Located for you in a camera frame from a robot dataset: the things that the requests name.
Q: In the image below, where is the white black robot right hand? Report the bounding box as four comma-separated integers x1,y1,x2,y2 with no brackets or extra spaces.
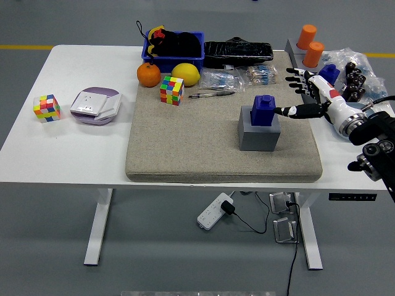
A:
273,67,356,133

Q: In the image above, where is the blue seal stamp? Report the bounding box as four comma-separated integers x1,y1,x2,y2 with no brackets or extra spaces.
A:
250,94,276,127
317,63,341,87

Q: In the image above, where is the orange cylinder seal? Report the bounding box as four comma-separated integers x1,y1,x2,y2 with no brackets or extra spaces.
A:
296,24,318,49
302,41,325,68

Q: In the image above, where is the black cylinder parts pack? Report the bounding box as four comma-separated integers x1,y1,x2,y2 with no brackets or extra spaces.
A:
341,61,368,103

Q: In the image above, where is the clear bag of blue parts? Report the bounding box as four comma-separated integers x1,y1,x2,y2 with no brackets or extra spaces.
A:
322,46,389,102

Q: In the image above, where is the clear bag of brown resistors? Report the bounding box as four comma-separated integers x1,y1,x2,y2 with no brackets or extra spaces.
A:
246,65,278,86

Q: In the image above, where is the black table control panel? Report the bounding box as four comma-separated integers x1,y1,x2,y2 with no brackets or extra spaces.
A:
328,193,378,202

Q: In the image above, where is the black keyboard in plastic wrap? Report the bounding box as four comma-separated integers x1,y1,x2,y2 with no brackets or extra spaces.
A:
202,40,275,69

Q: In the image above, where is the clear bag of blue resistors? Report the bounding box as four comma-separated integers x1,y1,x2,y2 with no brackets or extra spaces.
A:
199,68,246,93

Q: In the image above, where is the metal foot pedal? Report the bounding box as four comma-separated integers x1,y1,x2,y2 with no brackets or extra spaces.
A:
272,216,299,244
268,192,299,215

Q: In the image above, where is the dark ballpoint pen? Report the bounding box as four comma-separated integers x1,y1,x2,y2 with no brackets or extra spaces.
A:
188,91,236,99

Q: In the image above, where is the white table leg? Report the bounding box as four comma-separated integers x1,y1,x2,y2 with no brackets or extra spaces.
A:
294,192,324,271
83,187,114,266

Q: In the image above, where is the grey-brown fabric mat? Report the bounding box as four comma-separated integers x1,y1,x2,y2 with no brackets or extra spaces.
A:
125,51,323,183

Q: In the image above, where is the black power adapter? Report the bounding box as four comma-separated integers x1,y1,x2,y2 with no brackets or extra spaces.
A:
221,200,237,216

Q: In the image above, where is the yellow lemon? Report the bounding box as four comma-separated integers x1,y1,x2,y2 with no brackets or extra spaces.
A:
171,62,201,86

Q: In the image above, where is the colourful puzzle cube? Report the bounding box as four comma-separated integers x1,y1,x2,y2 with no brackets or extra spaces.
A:
159,75,185,107
33,94,62,124

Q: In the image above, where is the blue plastic bin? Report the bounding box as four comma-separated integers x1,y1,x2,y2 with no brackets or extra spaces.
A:
141,30,206,74

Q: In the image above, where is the white power strip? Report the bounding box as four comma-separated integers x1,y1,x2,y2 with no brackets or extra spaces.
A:
197,192,235,231

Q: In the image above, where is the orange tangerine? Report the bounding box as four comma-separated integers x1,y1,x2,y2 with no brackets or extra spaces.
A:
136,62,162,88

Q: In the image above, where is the purple tray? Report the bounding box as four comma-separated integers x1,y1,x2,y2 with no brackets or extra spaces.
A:
70,86,123,126

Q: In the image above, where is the black adapter cable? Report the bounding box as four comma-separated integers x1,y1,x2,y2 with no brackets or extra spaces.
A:
233,191,271,234

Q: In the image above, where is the black pedal cable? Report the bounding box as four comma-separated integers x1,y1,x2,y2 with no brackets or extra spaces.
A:
285,200,301,296

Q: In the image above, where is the white switch panel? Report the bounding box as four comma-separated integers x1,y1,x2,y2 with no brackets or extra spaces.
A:
94,93,123,121

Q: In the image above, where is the white wall socket panel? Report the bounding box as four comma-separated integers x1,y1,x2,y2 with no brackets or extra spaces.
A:
70,91,109,117

